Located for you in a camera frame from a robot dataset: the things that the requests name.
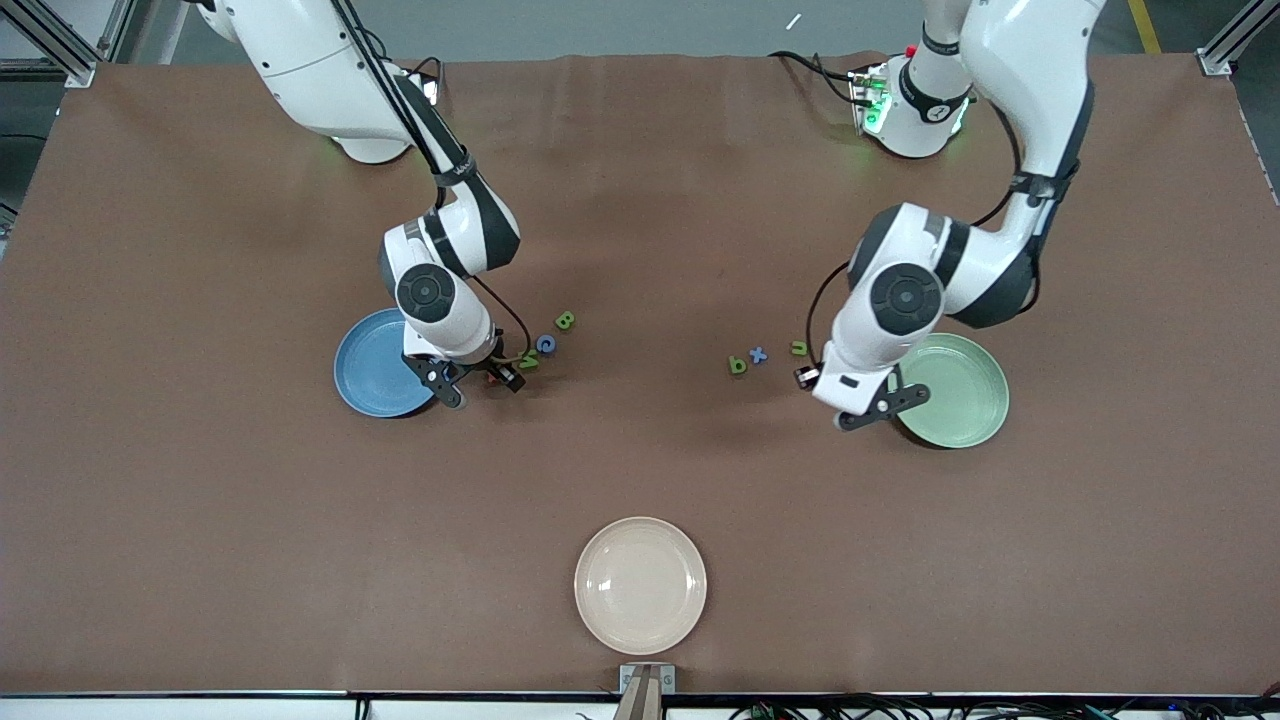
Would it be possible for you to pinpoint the aluminium frame post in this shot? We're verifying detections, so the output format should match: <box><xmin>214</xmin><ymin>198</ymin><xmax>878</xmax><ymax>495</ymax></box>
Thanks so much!
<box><xmin>0</xmin><ymin>0</ymin><xmax>136</xmax><ymax>89</ymax></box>
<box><xmin>1200</xmin><ymin>0</ymin><xmax>1280</xmax><ymax>77</ymax></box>

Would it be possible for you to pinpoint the beige plate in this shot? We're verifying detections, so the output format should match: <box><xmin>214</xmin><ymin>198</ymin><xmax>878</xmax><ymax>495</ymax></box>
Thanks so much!
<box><xmin>574</xmin><ymin>516</ymin><xmax>708</xmax><ymax>656</ymax></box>

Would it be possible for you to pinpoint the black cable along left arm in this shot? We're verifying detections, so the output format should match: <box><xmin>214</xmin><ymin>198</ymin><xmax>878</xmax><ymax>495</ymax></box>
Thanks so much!
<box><xmin>803</xmin><ymin>95</ymin><xmax>1041</xmax><ymax>369</ymax></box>

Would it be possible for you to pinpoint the black cable at arm base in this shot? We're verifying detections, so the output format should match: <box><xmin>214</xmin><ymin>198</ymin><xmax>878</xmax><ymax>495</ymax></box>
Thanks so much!
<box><xmin>768</xmin><ymin>50</ymin><xmax>871</xmax><ymax>109</ymax></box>
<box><xmin>385</xmin><ymin>55</ymin><xmax>446</xmax><ymax>101</ymax></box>

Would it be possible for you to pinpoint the green plate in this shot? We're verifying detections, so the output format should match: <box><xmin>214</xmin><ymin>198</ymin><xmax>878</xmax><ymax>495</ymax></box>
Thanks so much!
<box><xmin>887</xmin><ymin>332</ymin><xmax>1010</xmax><ymax>450</ymax></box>

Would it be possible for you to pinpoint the blue plate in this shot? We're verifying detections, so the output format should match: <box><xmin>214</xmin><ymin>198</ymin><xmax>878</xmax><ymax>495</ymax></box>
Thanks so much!
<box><xmin>333</xmin><ymin>308</ymin><xmax>446</xmax><ymax>419</ymax></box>

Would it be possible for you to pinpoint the brown table cover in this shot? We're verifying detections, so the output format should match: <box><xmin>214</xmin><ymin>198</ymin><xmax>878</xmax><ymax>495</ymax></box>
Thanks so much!
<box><xmin>0</xmin><ymin>50</ymin><xmax>1280</xmax><ymax>698</ymax></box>

